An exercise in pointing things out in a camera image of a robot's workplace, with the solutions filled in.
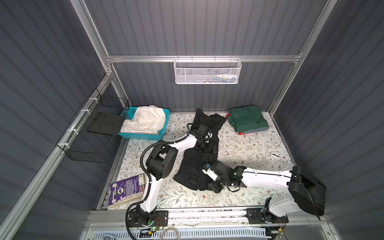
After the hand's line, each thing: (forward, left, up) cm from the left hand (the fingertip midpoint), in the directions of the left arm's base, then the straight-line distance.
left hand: (211, 150), depth 97 cm
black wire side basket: (-3, +61, +25) cm, 66 cm away
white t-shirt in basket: (+29, +45, 0) cm, 53 cm away
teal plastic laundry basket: (+33, +59, +4) cm, 68 cm away
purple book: (-23, +49, -1) cm, 54 cm away
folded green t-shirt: (+22, -28, +5) cm, 36 cm away
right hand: (-22, +2, -1) cm, 23 cm away
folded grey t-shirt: (+13, -34, +2) cm, 36 cm away
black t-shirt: (-16, +15, +1) cm, 22 cm away
